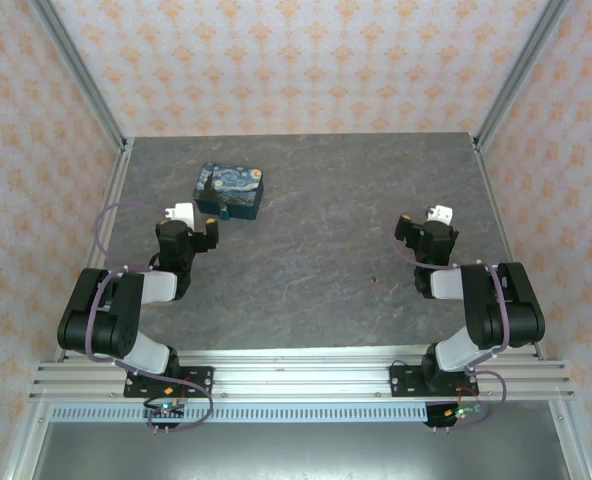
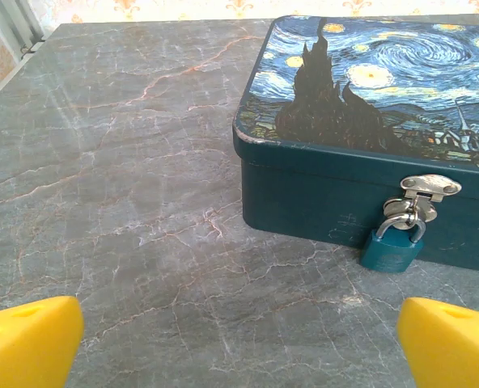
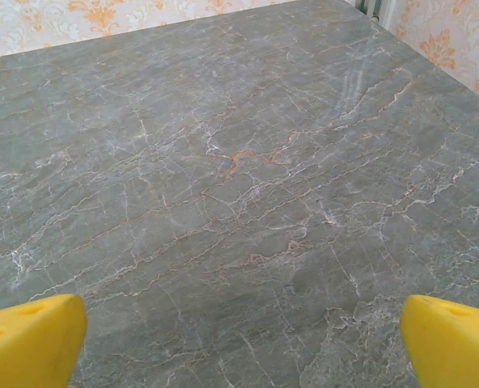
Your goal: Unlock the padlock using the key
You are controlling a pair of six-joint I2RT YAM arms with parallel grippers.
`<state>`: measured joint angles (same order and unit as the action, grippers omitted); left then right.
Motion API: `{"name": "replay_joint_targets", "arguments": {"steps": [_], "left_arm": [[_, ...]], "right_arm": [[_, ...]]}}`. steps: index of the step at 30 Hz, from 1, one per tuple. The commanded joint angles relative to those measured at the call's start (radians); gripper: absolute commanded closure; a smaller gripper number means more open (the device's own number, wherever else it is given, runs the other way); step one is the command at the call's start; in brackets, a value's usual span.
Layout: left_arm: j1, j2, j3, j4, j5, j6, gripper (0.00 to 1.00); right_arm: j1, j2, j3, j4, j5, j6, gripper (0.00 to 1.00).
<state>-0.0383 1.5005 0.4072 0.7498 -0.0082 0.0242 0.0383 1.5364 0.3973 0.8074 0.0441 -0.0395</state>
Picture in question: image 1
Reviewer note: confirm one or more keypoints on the aluminium table edge rail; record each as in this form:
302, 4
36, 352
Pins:
114, 185
490, 185

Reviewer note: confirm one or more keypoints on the small blue padlock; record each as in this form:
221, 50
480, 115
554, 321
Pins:
224, 214

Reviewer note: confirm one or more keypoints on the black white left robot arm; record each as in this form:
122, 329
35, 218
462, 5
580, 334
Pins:
101, 310

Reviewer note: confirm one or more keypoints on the aluminium cross beam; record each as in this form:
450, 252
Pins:
301, 380

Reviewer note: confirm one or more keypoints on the aluminium frame post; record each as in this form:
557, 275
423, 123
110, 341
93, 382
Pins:
83, 75
516, 75

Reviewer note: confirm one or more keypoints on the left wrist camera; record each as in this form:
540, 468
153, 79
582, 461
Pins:
182, 211

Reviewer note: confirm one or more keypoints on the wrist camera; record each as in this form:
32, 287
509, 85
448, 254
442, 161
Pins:
443, 213
182, 211

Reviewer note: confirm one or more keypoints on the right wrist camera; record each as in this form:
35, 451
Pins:
443, 213

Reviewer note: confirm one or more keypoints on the starry night painted box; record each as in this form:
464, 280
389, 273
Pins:
228, 187

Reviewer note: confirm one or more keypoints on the grey metal sheet panel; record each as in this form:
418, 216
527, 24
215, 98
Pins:
276, 450

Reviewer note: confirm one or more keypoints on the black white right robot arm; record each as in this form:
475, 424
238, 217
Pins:
506, 310

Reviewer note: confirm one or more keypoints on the small circuit board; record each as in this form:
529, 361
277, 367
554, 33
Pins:
458, 414
165, 411

